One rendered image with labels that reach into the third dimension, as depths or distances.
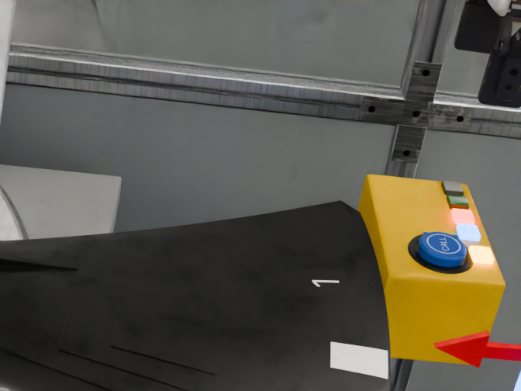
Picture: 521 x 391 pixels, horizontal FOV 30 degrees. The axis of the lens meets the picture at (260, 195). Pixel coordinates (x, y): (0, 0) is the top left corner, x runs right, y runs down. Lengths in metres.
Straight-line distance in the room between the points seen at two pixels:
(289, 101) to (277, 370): 0.76
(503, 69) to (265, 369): 0.29
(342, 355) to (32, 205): 0.73
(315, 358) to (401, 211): 0.36
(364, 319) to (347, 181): 0.77
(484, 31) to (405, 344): 0.27
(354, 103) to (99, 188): 0.34
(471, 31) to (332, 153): 0.54
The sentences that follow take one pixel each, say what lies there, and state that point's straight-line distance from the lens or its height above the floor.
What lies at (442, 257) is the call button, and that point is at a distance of 0.81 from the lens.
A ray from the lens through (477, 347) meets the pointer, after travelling 0.56.
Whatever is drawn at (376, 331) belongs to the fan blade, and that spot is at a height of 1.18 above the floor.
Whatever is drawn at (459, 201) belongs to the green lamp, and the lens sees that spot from 0.90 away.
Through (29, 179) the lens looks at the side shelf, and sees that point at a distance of 1.25.
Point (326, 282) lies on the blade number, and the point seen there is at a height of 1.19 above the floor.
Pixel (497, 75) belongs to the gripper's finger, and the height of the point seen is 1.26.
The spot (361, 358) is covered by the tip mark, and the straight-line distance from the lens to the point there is 0.53.
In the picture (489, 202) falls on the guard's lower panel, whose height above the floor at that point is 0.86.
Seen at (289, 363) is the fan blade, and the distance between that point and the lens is 0.52.
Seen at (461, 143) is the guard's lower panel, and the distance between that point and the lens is 1.31.
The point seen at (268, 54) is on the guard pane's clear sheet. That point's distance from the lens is 1.23.
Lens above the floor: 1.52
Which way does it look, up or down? 32 degrees down
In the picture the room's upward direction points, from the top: 9 degrees clockwise
